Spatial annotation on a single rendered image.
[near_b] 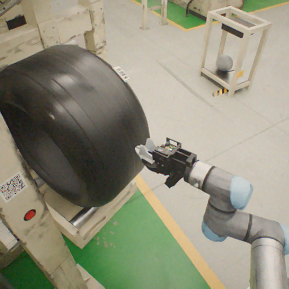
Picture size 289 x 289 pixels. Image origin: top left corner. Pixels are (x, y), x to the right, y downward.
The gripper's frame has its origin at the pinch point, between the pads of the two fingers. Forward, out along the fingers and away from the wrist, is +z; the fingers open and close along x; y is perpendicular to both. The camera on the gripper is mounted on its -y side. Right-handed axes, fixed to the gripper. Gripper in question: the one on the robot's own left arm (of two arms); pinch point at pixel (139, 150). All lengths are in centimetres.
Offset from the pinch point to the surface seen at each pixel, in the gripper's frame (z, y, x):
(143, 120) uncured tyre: 2.7, 6.5, -6.9
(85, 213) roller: 17.9, -29.2, 17.0
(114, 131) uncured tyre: 3.4, 10.1, 5.2
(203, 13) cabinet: 198, -94, -411
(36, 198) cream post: 22.0, -9.9, 28.6
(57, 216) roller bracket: 23.3, -25.6, 25.4
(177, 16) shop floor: 247, -100, -400
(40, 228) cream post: 23.8, -25.1, 32.3
